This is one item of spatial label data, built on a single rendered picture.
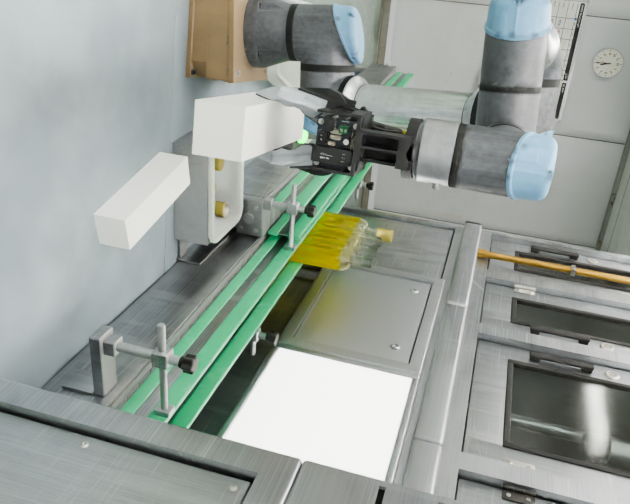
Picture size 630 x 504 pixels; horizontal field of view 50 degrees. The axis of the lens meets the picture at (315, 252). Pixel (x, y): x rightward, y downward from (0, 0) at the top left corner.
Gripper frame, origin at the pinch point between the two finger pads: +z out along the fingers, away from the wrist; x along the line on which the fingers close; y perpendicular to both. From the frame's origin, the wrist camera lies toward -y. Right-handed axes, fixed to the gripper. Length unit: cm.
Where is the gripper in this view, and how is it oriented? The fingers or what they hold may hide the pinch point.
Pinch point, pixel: (264, 123)
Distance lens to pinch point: 87.6
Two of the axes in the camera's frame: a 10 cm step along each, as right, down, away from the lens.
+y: -2.7, 2.7, -9.3
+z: -9.6, -1.9, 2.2
